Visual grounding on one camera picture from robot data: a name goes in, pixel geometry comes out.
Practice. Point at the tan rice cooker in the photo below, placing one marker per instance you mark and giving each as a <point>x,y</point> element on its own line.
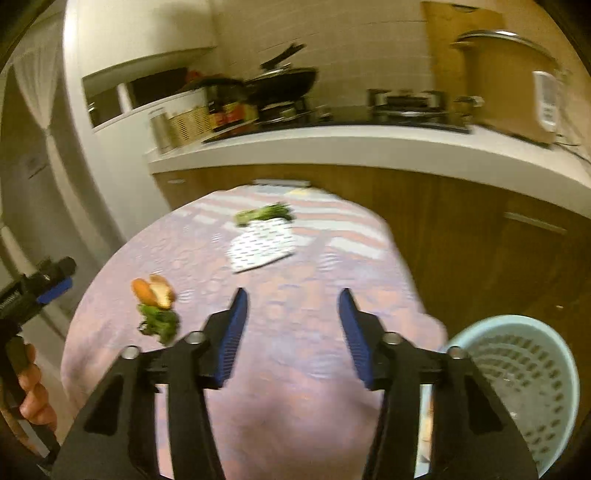
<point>503,87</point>

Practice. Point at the black glass gas stove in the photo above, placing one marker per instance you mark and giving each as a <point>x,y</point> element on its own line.
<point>341,121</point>

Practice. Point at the black wok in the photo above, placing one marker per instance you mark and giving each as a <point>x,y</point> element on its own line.
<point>286,83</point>

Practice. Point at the white kitchen countertop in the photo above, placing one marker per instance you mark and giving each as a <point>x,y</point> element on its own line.
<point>369,147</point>

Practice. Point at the floral printed tablecloth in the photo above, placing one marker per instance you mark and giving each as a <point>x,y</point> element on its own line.
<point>286,415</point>

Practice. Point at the white curtain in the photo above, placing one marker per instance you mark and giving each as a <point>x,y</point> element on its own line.
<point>39,101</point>

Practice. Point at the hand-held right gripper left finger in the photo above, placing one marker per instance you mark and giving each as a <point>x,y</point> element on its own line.
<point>228,341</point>

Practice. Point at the red bag in niche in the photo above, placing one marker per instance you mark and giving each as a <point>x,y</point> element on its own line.
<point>195,74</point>

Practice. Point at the dark green leaf scraps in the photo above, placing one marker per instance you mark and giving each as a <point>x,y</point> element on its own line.
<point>159,323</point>

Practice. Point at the steel thermos cup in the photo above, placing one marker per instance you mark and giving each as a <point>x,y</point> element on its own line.
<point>161,131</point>

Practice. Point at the dark sauce bottle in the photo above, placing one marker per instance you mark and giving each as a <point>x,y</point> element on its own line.
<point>214,115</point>

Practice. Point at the wooden cutting board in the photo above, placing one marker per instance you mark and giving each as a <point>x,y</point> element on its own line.
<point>438,37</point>

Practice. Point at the light blue perforated basket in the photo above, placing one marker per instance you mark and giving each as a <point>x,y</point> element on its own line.
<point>521,369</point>

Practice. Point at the yellow slotted utensil basket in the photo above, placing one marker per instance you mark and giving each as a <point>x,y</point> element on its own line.
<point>189,123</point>

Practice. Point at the person's left hand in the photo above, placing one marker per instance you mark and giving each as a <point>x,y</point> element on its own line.
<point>34,397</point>

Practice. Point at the green vegetable stalks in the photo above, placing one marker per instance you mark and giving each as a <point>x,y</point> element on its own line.
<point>265,213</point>

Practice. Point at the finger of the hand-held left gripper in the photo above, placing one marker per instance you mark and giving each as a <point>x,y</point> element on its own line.
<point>55,290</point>
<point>60,266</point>

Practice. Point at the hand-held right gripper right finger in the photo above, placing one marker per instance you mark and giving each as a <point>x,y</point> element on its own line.
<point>358,341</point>

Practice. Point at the tan food scrap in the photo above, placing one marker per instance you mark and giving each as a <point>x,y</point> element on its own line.
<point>162,291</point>

